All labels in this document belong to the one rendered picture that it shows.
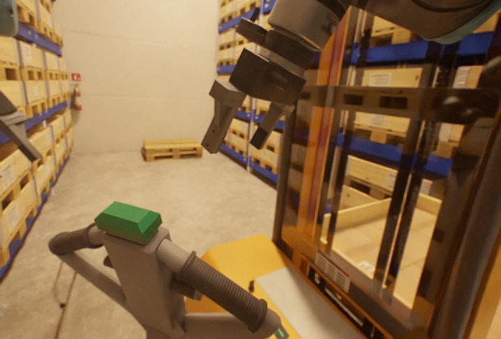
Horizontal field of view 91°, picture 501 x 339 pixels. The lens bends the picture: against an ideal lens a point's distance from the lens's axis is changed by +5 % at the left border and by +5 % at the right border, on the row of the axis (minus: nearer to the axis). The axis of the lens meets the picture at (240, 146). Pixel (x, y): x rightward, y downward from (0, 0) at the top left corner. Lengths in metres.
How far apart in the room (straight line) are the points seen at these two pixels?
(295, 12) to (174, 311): 0.49
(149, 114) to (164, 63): 1.24
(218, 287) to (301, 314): 0.63
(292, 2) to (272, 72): 0.09
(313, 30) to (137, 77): 5.76
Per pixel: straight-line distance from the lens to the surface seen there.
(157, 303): 0.47
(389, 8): 0.37
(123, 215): 0.37
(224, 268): 1.09
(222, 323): 0.45
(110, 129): 6.10
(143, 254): 0.38
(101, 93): 6.02
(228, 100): 0.31
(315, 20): 0.35
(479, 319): 0.88
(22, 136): 0.67
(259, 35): 0.38
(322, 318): 0.99
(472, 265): 0.75
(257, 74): 0.32
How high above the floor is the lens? 1.60
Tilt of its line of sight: 14 degrees down
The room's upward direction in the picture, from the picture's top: 4 degrees clockwise
